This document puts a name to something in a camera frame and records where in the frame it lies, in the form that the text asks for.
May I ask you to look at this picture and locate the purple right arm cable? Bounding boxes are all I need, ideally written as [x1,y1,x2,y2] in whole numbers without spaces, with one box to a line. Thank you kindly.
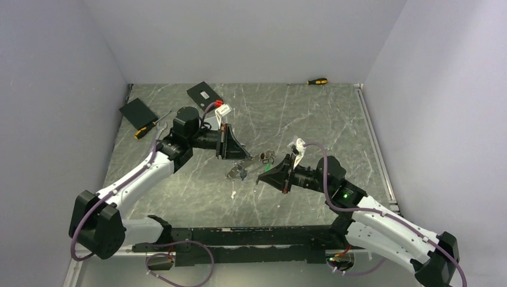
[305,143,469,287]

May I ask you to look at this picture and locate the yellow black screwdriver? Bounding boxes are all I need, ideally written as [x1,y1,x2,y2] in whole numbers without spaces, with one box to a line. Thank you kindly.
[134,110,172,139]
[288,78,328,86]

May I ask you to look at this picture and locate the plain black box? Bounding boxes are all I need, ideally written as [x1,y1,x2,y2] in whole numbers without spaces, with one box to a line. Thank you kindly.
[119,99,158,130]

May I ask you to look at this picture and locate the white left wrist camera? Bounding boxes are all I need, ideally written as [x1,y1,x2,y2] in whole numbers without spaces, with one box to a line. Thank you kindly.
[214,103,233,129]

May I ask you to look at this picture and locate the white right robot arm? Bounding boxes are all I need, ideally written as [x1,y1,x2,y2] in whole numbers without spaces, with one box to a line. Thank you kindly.
[257,154,459,286]

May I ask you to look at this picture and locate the yellow black screwdriver left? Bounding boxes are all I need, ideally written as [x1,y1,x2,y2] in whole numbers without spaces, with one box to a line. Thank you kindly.
[134,110,172,139]

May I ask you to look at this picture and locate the aluminium frame rail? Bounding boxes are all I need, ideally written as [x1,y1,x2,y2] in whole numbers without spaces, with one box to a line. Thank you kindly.
[63,83,432,287]

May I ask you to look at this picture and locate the round metal keyring plate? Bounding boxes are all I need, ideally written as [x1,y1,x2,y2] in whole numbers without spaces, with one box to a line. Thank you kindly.
[225,150,276,181]

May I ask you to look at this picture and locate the black box with label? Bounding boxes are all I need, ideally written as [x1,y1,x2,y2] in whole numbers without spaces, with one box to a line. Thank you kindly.
[187,81,224,111]

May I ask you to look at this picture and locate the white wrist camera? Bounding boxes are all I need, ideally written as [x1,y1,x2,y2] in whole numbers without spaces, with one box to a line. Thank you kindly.
[288,136,306,167]
[214,103,233,129]

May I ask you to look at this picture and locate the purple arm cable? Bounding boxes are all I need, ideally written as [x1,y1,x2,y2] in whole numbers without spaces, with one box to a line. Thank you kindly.
[69,136,160,262]
[305,143,469,287]

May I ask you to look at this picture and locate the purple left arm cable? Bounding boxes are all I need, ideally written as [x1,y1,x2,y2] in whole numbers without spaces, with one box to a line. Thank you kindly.
[69,136,160,262]

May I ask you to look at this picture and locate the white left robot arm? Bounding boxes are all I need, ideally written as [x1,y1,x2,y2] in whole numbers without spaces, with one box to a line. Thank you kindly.
[69,102,251,261]

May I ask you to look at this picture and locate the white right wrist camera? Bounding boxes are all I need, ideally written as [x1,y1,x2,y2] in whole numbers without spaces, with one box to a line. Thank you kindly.
[288,136,306,167]

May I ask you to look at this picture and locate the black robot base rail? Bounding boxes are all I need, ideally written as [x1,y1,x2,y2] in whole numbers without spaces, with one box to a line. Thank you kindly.
[132,225,354,267]

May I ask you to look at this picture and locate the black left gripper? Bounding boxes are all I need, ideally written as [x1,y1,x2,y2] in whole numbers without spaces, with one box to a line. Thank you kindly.
[188,124,251,161]

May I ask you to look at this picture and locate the large silver wrench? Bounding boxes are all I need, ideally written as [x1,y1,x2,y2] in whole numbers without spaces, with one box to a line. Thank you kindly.
[154,121,167,142]

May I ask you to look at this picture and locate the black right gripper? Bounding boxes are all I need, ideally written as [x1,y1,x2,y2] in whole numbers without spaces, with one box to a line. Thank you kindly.
[258,153,332,194]

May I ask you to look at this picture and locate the yellow black screwdriver far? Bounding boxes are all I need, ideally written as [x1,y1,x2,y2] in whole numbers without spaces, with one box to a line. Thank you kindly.
[288,78,328,86]

